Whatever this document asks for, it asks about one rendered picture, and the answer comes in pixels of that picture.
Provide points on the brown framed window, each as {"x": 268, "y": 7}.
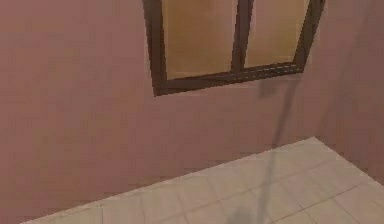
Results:
{"x": 240, "y": 36}

